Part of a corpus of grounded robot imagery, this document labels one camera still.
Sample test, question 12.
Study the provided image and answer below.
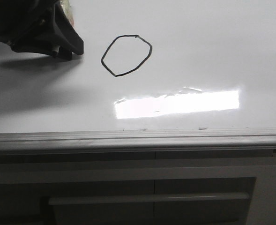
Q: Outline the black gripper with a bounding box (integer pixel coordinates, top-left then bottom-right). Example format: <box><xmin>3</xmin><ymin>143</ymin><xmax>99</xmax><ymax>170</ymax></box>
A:
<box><xmin>0</xmin><ymin>0</ymin><xmax>84</xmax><ymax>60</ymax></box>

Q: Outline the white whiteboard marker black tip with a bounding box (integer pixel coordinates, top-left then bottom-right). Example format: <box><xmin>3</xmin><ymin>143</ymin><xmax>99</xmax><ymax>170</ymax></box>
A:
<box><xmin>52</xmin><ymin>45</ymin><xmax>60</xmax><ymax>58</ymax></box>

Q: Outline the white whiteboard with aluminium frame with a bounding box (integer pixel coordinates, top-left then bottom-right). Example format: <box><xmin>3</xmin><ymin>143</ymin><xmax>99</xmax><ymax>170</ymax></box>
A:
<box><xmin>0</xmin><ymin>0</ymin><xmax>276</xmax><ymax>155</ymax></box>

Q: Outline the grey cabinet with drawer handle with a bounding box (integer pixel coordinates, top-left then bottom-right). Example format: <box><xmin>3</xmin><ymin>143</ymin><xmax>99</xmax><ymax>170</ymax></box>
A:
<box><xmin>0</xmin><ymin>150</ymin><xmax>276</xmax><ymax>225</ymax></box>

